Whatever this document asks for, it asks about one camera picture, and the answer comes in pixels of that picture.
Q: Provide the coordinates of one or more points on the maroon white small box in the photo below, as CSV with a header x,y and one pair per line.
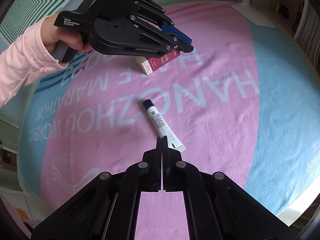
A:
x,y
151,64

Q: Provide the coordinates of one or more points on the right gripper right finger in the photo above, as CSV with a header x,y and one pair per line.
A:
x,y
217,207

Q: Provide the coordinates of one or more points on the pink blue marathon towel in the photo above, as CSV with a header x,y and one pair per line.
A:
x,y
245,102

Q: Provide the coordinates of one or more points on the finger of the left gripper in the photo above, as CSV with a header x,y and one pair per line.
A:
x,y
170,29
159,46

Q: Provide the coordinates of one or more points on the pink sleeve left forearm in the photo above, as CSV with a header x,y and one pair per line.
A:
x,y
25,61

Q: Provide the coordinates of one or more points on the white cream tube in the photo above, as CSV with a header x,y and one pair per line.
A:
x,y
162,127

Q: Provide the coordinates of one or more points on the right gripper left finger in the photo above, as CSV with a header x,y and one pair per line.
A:
x,y
107,207

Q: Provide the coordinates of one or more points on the left hand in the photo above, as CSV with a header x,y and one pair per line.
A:
x,y
51,35

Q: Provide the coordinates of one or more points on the white desk lamp base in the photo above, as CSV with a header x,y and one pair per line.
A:
x,y
252,14

